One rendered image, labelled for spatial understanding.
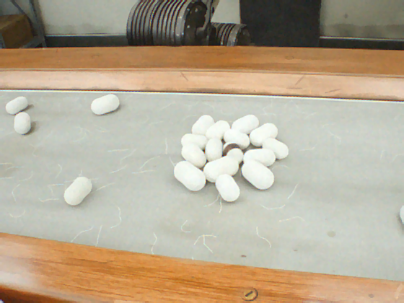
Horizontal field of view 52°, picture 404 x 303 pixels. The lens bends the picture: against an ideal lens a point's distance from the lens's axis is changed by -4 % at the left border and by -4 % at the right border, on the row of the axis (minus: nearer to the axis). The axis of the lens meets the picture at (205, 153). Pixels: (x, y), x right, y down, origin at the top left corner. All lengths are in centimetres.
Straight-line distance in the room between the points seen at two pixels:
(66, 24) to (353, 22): 179
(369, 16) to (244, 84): 198
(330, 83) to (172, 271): 35
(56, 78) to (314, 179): 43
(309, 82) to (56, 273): 39
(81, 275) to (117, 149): 20
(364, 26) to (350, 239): 221
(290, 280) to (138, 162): 23
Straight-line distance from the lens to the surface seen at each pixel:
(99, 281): 33
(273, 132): 48
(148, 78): 62
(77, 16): 296
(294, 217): 40
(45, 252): 37
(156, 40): 82
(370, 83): 59
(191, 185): 41
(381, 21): 254
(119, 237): 40
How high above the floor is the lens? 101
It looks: 35 degrees down
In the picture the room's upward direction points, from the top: 6 degrees counter-clockwise
